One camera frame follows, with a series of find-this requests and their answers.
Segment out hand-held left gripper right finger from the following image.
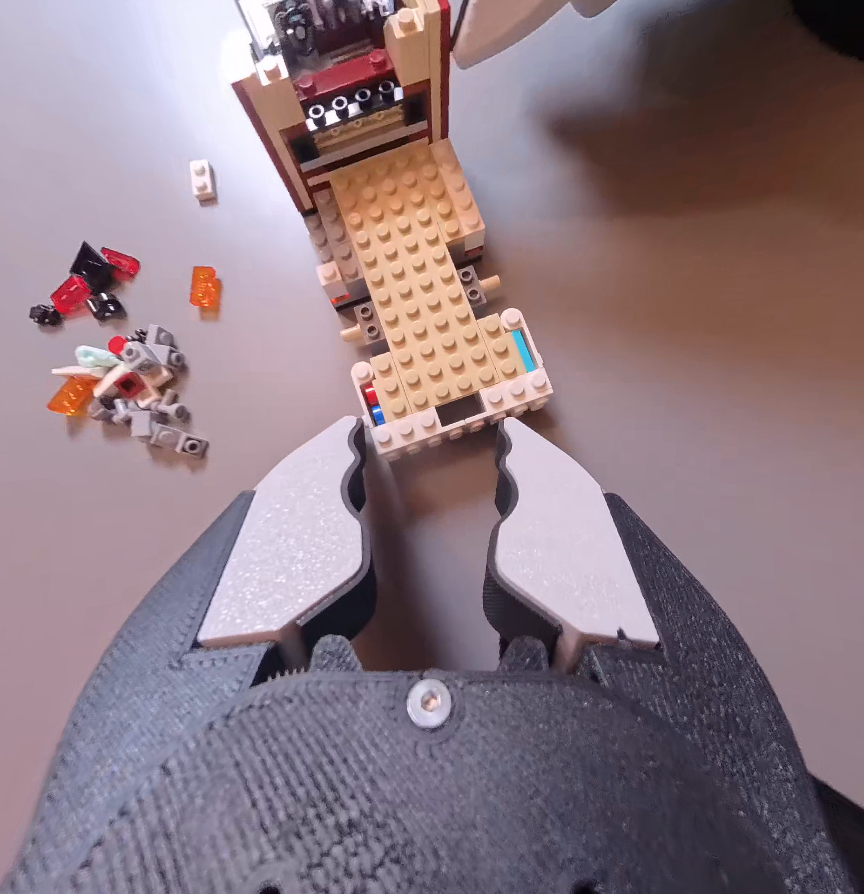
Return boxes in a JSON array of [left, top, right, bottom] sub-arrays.
[[484, 416, 661, 668]]

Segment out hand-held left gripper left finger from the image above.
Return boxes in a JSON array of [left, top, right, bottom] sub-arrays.
[[196, 415, 376, 664]]

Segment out toy brick truck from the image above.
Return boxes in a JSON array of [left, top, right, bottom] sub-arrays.
[[229, 0, 555, 462]]

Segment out pile of small loose bricks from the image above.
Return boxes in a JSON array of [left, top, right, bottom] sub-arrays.
[[30, 241, 209, 462]]

